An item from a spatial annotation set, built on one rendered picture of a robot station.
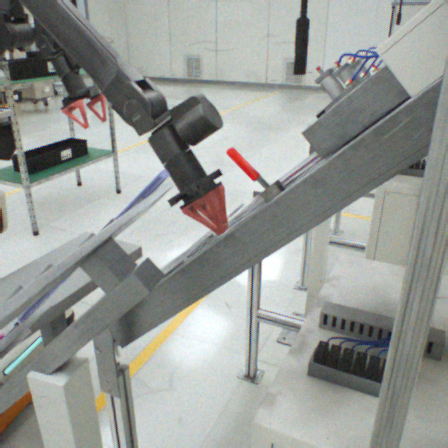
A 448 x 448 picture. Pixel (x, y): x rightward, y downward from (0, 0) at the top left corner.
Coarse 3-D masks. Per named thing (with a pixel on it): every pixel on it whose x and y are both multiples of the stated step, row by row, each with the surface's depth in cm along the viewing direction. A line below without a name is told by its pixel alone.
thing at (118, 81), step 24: (24, 0) 71; (48, 0) 70; (48, 24) 71; (72, 24) 70; (72, 48) 72; (96, 48) 71; (96, 72) 72; (120, 72) 71; (120, 96) 72; (144, 96) 71
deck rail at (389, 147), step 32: (416, 96) 47; (384, 128) 50; (416, 128) 48; (352, 160) 53; (384, 160) 51; (416, 160) 50; (288, 192) 58; (320, 192) 56; (352, 192) 54; (256, 224) 62; (288, 224) 60; (224, 256) 67; (256, 256) 64; (160, 288) 76; (192, 288) 72; (128, 320) 83; (160, 320) 79
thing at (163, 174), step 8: (160, 176) 56; (168, 176) 56; (152, 184) 57; (160, 184) 57; (144, 192) 58; (152, 192) 58; (136, 200) 59; (128, 208) 60; (72, 272) 68; (64, 280) 69; (56, 288) 71; (48, 296) 72; (32, 304) 74; (40, 304) 74; (32, 312) 75; (24, 320) 77; (0, 336) 81
